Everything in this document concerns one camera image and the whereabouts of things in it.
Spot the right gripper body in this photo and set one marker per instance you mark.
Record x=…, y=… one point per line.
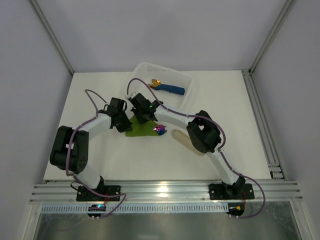
x=144, y=116

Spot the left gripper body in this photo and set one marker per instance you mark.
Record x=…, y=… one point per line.
x=124, y=124

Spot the green paper napkin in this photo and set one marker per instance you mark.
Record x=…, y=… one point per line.
x=142, y=130

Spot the iridescent blue fork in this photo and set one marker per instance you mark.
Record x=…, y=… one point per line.
x=161, y=133

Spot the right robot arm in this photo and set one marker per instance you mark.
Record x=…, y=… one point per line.
x=204, y=134

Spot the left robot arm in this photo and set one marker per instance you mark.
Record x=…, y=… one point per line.
x=70, y=151

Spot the gold utensils in bundle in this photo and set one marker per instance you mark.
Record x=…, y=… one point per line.
x=154, y=83

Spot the blue rolled napkin bundle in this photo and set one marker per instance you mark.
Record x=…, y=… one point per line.
x=170, y=89

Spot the white plastic basket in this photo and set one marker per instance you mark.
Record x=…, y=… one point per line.
x=166, y=76

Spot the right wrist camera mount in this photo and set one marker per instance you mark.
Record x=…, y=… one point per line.
x=131, y=95

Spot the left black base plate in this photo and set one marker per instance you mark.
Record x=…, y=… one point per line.
x=84, y=195

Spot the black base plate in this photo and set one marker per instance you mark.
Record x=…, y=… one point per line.
x=84, y=195
x=221, y=191

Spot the white slotted cable duct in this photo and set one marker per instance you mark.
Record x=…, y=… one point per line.
x=136, y=208

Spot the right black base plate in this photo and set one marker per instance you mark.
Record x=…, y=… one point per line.
x=221, y=191

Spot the left frame post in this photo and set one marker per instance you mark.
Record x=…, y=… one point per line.
x=51, y=34

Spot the frame post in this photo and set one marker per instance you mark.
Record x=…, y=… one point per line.
x=272, y=33
x=51, y=34

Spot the aluminium right side rail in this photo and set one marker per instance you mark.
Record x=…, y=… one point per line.
x=268, y=143

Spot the aluminium rail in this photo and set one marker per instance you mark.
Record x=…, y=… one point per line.
x=268, y=143
x=181, y=191

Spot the aluminium front rail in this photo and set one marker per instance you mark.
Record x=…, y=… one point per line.
x=181, y=191

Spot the right frame post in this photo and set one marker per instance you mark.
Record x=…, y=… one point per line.
x=272, y=33

